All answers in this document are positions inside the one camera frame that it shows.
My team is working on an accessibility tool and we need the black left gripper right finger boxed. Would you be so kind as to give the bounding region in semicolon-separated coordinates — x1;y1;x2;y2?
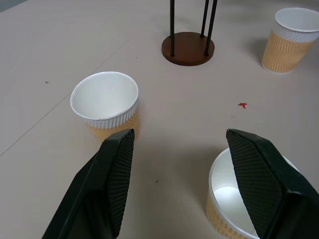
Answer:
226;128;319;239

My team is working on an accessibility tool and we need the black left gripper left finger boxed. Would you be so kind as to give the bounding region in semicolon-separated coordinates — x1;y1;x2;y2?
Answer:
41;128;136;239

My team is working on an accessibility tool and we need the ribbed tan white paper cup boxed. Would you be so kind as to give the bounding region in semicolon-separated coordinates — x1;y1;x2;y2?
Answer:
70;71;140;143
206;147;300;239
261;7;319;75

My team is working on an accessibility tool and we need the wooden cup holder stand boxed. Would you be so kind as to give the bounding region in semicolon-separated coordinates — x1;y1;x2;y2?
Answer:
161;0;217;67

